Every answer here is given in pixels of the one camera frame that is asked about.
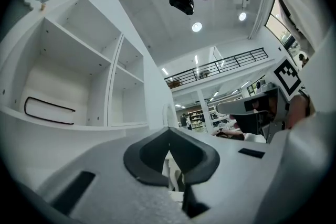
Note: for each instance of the black head camera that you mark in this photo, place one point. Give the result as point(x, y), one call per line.
point(181, 1)

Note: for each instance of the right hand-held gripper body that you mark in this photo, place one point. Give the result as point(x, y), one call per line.
point(286, 78)

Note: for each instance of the window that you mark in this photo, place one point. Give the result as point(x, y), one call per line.
point(282, 23)

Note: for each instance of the long ceiling light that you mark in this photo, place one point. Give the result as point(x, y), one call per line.
point(196, 59)
point(165, 71)

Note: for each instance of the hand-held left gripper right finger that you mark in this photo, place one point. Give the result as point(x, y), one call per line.
point(236, 178)

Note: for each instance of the black balcony railing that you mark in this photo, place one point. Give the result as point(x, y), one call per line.
point(218, 66)

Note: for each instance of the person's right forearm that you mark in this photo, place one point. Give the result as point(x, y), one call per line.
point(299, 110)

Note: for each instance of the dark red book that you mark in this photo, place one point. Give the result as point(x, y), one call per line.
point(50, 112)

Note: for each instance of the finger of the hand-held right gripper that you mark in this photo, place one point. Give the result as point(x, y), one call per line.
point(236, 107)

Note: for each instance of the person's grey clothing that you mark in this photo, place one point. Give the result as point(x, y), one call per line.
point(309, 165)

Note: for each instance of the white desk with hutch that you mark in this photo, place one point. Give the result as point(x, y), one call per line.
point(78, 73)

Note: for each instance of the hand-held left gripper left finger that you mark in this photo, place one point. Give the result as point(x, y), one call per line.
point(118, 191)

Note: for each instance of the white storage shelves with goods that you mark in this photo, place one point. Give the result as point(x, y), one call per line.
point(223, 115)

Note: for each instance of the round ceiling light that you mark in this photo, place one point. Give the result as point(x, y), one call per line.
point(242, 16)
point(197, 26)

